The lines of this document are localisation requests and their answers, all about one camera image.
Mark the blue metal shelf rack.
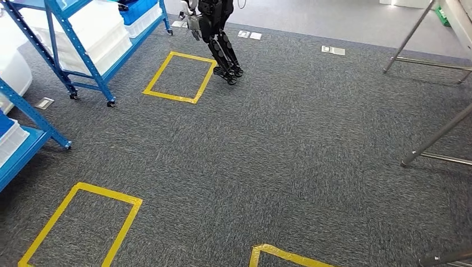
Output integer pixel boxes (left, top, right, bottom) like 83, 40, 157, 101
0, 0, 174, 108
0, 77, 72, 192

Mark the stainless steel workbench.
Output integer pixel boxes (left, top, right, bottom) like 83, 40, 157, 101
401, 103, 472, 267

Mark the yellow floor tape square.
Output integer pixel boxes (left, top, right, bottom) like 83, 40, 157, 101
142, 51, 218, 105
17, 182, 144, 267

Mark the black humanoid robot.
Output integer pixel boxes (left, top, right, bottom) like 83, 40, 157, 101
179, 0, 244, 86

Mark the long metal floor outlet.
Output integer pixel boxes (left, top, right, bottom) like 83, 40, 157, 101
321, 45, 346, 56

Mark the white plastic bin stack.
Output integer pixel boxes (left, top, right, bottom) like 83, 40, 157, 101
20, 0, 132, 76

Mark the metal floor outlet plate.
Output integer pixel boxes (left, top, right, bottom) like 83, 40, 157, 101
35, 97, 55, 111

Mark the stainless steel table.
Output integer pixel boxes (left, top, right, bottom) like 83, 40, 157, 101
382, 0, 472, 86

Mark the green plastic crate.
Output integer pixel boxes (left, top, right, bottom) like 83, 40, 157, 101
434, 5, 451, 27

